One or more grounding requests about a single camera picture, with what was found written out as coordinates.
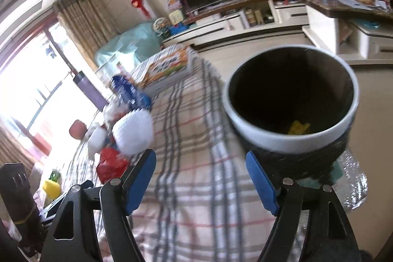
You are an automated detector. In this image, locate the yellow snack wrapper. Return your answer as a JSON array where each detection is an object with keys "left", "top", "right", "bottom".
[{"left": 288, "top": 120, "right": 310, "bottom": 136}]

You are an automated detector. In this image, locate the black white trash bin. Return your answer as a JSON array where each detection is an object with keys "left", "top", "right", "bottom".
[{"left": 222, "top": 44, "right": 360, "bottom": 179}]

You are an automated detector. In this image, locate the red snack bag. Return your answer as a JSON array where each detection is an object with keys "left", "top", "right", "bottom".
[{"left": 96, "top": 148, "right": 129, "bottom": 184}]

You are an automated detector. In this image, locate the yellow toy block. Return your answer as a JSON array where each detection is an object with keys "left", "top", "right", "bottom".
[{"left": 42, "top": 179, "right": 62, "bottom": 200}]

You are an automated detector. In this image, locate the plaid tablecloth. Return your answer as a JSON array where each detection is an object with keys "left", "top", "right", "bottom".
[{"left": 60, "top": 48, "right": 308, "bottom": 262}]

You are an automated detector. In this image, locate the red apple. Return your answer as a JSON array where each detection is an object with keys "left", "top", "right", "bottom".
[{"left": 69, "top": 120, "right": 87, "bottom": 140}]

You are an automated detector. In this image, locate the blue crumpled plastic bag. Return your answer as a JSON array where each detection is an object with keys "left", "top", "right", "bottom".
[{"left": 111, "top": 74, "right": 153, "bottom": 111}]

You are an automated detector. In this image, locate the silver foil mat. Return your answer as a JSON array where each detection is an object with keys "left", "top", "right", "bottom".
[{"left": 332, "top": 147, "right": 368, "bottom": 213}]

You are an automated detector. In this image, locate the purple thermos bottle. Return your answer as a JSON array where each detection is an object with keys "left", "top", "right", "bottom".
[{"left": 73, "top": 71, "right": 108, "bottom": 112}]

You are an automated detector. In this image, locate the teal covered bundle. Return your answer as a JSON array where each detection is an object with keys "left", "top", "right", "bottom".
[{"left": 95, "top": 21, "right": 163, "bottom": 67}]

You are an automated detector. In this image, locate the white TV cabinet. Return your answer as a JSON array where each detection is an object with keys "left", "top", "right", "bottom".
[{"left": 163, "top": 0, "right": 309, "bottom": 48}]

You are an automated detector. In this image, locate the beige curtain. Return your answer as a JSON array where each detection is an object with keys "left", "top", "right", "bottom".
[{"left": 53, "top": 0, "right": 119, "bottom": 70}]

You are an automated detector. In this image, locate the cluttered coffee table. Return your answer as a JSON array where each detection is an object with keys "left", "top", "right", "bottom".
[{"left": 302, "top": 0, "right": 392, "bottom": 65}]

